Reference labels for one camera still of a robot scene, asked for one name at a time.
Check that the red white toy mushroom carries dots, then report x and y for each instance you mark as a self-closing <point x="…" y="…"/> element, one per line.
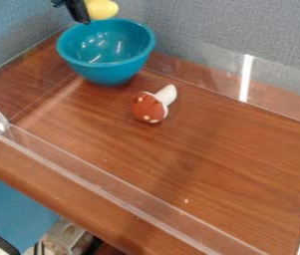
<point x="149" y="107"/>

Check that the yellow toy banana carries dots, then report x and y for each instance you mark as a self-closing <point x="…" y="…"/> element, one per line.
<point x="100" y="9"/>

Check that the grey power strip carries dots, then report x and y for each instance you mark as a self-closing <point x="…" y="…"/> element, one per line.
<point x="64" y="239"/>

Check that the clear acrylic tray wall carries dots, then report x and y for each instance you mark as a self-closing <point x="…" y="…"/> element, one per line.
<point x="203" y="184"/>

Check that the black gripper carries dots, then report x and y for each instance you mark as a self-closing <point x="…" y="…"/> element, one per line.
<point x="76" y="8"/>

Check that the blue plastic bowl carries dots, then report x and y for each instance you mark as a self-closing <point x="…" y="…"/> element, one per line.
<point x="107" y="50"/>

